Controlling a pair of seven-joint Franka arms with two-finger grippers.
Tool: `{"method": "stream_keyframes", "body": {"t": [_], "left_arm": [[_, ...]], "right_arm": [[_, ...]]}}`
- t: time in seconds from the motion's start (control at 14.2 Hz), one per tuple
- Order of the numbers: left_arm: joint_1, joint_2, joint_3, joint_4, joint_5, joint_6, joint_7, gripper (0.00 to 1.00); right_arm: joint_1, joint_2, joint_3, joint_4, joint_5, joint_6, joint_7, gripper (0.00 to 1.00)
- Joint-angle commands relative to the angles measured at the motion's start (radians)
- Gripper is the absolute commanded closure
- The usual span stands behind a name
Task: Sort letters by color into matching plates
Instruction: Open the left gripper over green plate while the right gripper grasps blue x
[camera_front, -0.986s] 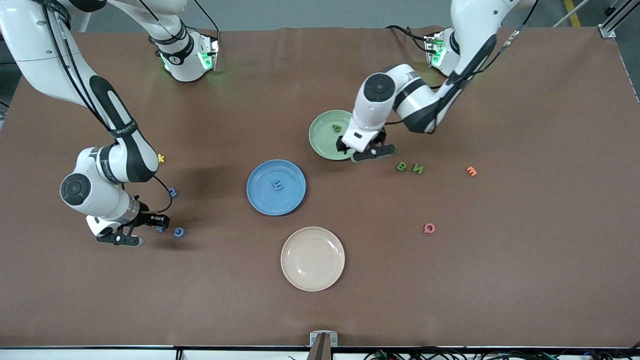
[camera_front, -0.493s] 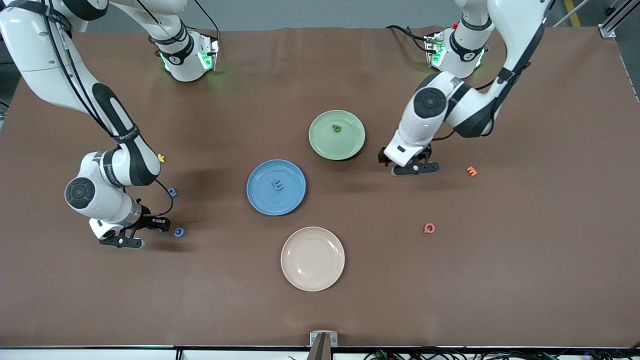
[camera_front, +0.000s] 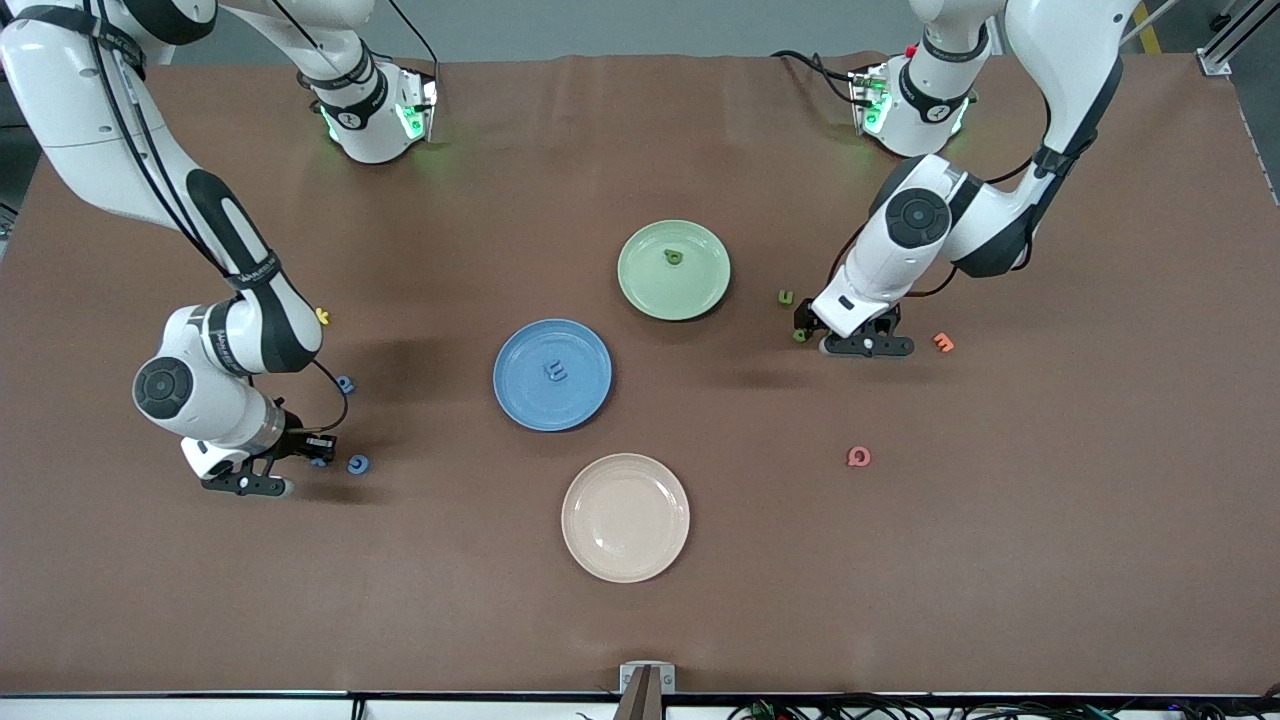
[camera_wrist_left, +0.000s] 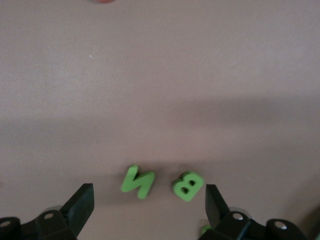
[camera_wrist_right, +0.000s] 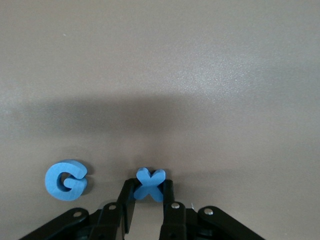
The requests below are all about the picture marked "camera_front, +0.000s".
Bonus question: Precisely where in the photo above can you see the black left arm base cable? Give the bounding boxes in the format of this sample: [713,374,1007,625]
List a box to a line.
[770,49,863,107]

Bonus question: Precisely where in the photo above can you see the beige plate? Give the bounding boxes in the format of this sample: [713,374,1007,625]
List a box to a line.
[561,453,691,584]

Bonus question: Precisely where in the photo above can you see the brown table cover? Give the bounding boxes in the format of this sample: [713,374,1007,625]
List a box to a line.
[0,52,1280,698]

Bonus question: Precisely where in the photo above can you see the blue plate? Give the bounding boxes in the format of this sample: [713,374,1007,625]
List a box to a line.
[493,318,613,433]

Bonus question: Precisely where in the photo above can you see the black right arm base cable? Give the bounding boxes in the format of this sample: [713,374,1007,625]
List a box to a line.
[385,0,437,63]

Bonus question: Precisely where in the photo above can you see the black cable bundle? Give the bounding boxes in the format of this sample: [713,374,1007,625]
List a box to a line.
[730,693,1280,720]

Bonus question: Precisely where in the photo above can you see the aluminium frame profile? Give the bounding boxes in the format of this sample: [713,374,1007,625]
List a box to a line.
[1200,0,1280,77]

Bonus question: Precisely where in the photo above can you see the grey metal mount bracket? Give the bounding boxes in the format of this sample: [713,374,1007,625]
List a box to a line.
[615,662,676,720]

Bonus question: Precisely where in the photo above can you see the black arm base cable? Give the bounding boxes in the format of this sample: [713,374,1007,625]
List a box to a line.
[770,49,863,107]
[385,0,437,63]

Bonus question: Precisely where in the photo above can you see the green plate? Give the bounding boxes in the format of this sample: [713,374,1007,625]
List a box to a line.
[617,219,732,322]

